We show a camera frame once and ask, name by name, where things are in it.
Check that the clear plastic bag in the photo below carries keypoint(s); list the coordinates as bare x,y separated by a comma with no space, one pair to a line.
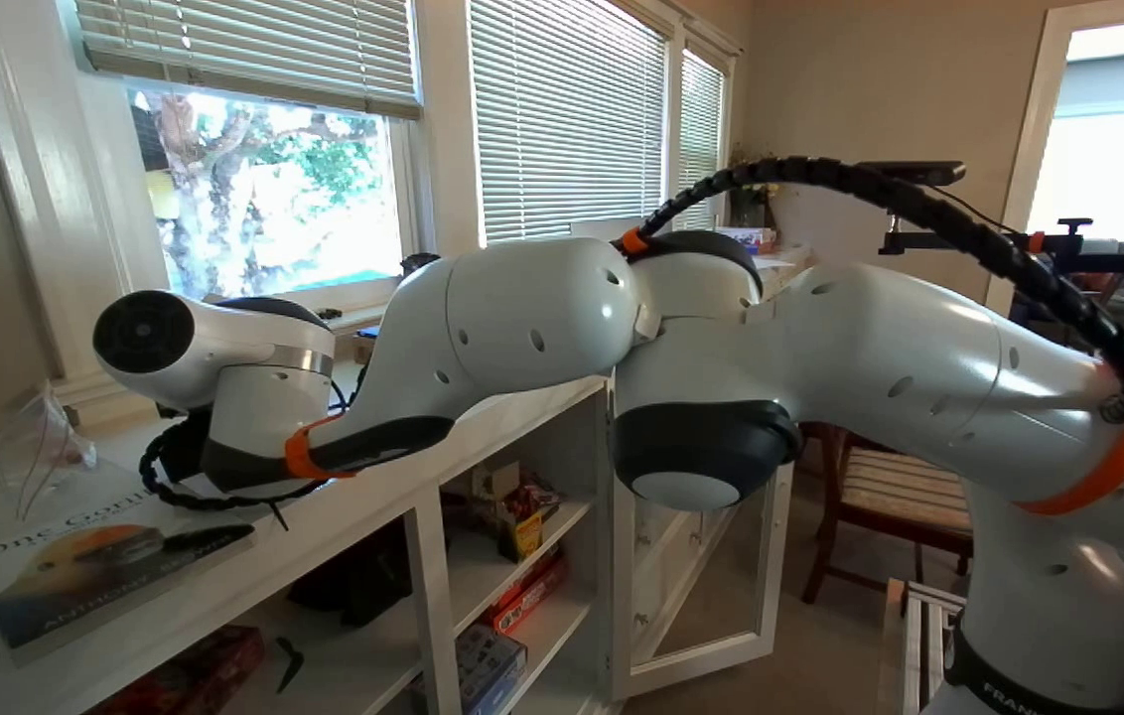
42,452

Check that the white shelf cabinet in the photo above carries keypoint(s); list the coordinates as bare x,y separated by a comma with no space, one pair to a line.
354,593

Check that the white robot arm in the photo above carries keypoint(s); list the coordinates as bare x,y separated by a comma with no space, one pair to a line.
711,379

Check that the wooden chair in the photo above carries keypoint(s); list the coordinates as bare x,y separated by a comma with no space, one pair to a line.
884,489

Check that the white window blind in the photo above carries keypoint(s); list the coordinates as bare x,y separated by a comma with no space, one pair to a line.
336,53

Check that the white glass cabinet door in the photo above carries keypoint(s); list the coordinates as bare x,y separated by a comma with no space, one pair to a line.
692,593

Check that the sunset cover book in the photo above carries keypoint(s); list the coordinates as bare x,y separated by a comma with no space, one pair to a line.
70,571

